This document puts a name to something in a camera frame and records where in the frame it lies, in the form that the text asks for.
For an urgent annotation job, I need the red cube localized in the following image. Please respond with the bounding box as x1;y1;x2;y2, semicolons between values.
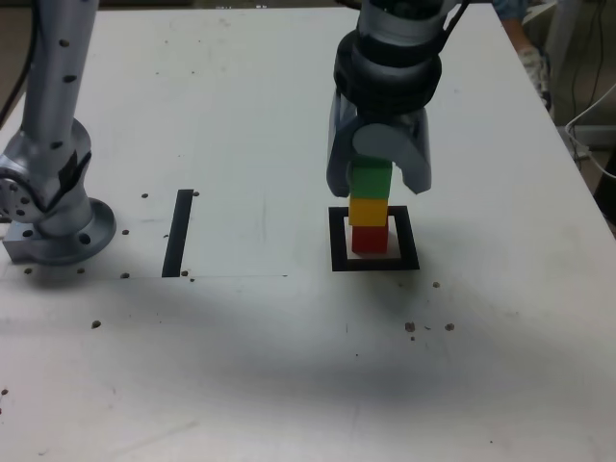
351;224;389;254

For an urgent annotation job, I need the black tape strip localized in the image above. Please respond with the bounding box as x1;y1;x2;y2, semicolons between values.
161;189;194;279

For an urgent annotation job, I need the yellow cube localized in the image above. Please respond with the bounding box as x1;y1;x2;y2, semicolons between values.
347;196;390;227

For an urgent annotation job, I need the black tape square outline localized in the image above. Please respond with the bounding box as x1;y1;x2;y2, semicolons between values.
327;205;421;273

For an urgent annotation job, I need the white cable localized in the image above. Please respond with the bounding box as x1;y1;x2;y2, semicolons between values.
564;82;616;180

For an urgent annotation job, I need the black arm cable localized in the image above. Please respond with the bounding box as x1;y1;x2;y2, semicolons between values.
443;0;474;48

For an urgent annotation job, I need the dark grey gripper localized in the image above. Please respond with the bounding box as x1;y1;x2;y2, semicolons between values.
326;90;433;198

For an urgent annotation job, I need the green cube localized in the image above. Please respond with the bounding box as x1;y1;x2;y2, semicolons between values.
349;156;394;199

